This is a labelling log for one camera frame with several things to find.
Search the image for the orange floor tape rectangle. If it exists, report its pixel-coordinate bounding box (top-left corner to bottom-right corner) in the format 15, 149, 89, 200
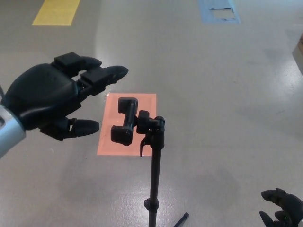
97, 93, 157, 156

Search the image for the yellow floor tape rectangle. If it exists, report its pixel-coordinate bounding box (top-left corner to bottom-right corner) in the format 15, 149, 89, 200
32, 0, 81, 26

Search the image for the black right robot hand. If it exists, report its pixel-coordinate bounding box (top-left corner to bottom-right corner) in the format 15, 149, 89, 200
259, 188, 303, 227

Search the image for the torn blue floor tape rectangle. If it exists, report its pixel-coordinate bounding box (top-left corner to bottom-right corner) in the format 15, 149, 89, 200
197, 0, 241, 24

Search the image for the black phone stand tripod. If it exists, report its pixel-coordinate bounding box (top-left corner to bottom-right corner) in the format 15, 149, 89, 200
110, 97, 190, 227

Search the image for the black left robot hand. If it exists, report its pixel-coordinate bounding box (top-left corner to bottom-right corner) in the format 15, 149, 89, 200
1, 52, 129, 142

